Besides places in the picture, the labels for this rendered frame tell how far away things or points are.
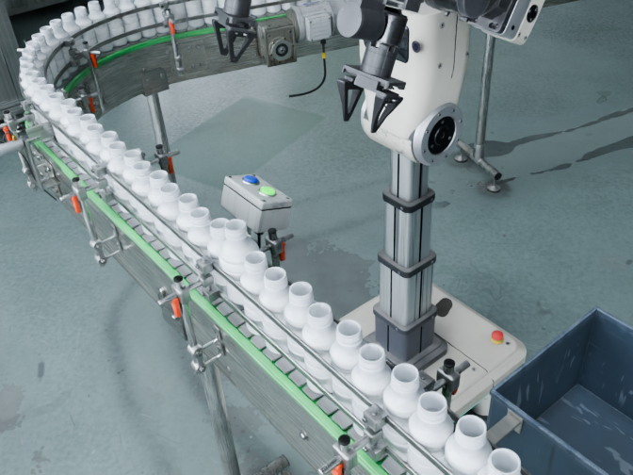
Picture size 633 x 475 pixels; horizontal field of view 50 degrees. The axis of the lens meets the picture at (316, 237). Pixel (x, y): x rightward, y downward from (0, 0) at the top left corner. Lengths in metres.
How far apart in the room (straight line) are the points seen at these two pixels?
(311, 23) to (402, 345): 1.20
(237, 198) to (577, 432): 0.82
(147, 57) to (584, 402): 1.85
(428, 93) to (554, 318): 1.43
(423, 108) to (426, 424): 0.85
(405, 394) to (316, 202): 2.44
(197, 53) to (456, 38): 1.31
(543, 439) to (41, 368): 2.02
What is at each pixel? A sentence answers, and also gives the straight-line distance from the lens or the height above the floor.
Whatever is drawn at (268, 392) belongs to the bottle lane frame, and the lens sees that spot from 1.27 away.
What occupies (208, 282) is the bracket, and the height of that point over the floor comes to 1.08.
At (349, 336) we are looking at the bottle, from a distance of 1.01.
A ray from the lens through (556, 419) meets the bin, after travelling 1.50.
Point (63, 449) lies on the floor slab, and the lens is 2.52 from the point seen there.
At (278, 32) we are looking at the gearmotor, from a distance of 2.60.
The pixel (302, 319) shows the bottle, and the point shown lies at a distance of 1.10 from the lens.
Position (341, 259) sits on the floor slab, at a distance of 2.98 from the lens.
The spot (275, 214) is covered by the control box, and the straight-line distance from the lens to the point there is 1.40.
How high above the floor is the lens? 1.88
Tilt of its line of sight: 37 degrees down
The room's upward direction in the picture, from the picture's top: 4 degrees counter-clockwise
